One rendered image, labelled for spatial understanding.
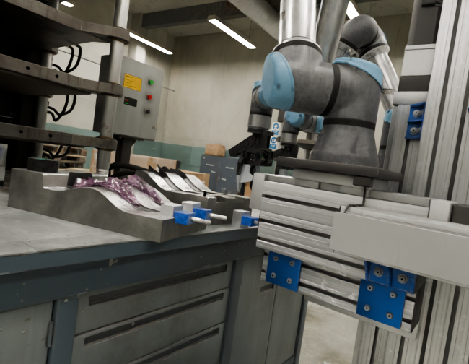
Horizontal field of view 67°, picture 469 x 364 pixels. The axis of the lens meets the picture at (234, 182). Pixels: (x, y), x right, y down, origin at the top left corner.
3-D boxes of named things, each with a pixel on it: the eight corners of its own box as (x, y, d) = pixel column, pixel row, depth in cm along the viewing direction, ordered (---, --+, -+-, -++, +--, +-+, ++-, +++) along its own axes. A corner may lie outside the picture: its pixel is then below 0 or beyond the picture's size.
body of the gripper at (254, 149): (259, 167, 112) (265, 128, 111) (237, 163, 117) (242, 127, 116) (272, 168, 118) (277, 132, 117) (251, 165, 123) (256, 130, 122)
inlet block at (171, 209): (213, 232, 91) (216, 211, 91) (205, 235, 86) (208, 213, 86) (168, 222, 95) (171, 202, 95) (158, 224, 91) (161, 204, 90)
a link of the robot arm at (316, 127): (315, 131, 146) (291, 128, 153) (326, 135, 155) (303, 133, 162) (318, 112, 146) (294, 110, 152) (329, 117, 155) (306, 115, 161)
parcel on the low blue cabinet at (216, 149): (225, 157, 882) (226, 145, 880) (217, 156, 854) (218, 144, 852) (211, 155, 905) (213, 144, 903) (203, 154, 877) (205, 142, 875)
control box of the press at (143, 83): (136, 325, 207) (168, 70, 199) (86, 342, 182) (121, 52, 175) (113, 312, 220) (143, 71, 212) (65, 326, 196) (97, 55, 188)
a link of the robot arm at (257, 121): (244, 113, 116) (258, 118, 123) (242, 128, 117) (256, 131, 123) (263, 114, 112) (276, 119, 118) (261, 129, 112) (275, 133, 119)
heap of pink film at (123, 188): (169, 204, 109) (172, 178, 108) (133, 208, 92) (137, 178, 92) (100, 191, 117) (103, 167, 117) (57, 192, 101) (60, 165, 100)
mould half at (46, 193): (205, 229, 108) (211, 193, 108) (159, 243, 84) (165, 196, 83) (76, 201, 125) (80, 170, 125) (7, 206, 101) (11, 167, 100)
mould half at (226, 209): (250, 222, 133) (255, 185, 133) (203, 225, 113) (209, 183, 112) (161, 198, 163) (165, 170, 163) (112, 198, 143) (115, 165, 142)
